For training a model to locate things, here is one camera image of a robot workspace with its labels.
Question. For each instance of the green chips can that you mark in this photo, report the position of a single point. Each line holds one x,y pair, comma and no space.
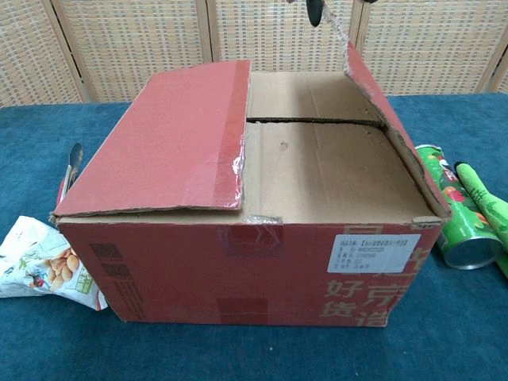
456,222

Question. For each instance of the woven wooden folding screen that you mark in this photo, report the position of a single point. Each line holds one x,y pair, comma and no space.
158,28

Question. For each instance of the white snack bag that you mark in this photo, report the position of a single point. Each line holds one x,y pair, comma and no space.
35,258

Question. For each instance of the red cardboard box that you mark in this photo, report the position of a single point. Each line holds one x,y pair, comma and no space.
198,270

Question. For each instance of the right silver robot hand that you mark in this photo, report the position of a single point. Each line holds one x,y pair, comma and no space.
316,12

